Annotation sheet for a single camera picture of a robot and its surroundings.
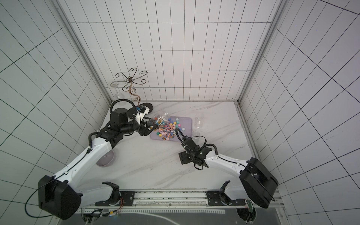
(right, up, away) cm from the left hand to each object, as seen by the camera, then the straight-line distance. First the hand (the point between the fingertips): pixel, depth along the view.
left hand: (152, 124), depth 76 cm
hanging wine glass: (-26, +18, +15) cm, 36 cm away
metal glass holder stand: (-18, +28, +14) cm, 36 cm away
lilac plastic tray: (+6, -8, +21) cm, 23 cm away
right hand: (+19, -18, +11) cm, 28 cm away
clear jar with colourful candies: (+29, +1, +20) cm, 35 cm away
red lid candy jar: (+4, +3, -2) cm, 6 cm away
